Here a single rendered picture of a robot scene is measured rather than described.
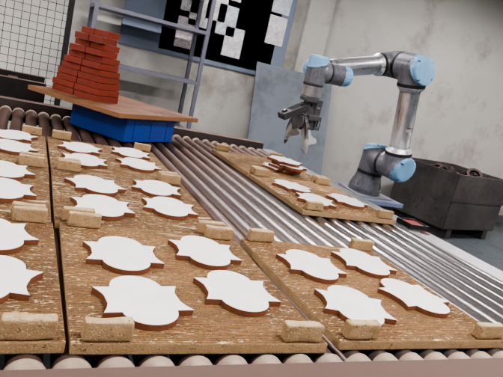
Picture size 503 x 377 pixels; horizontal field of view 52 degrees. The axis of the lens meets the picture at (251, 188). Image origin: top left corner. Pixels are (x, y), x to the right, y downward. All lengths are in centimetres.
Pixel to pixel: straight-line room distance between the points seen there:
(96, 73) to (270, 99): 366
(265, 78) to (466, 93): 299
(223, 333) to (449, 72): 667
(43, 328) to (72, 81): 168
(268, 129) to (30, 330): 506
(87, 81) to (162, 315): 157
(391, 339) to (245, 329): 24
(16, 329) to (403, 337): 56
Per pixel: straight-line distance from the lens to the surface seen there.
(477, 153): 787
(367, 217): 165
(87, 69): 219
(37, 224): 100
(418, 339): 89
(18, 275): 78
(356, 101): 644
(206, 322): 74
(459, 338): 96
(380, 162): 233
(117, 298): 74
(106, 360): 66
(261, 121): 556
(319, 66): 190
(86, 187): 125
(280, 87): 571
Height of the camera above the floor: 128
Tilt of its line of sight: 12 degrees down
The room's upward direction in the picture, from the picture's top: 13 degrees clockwise
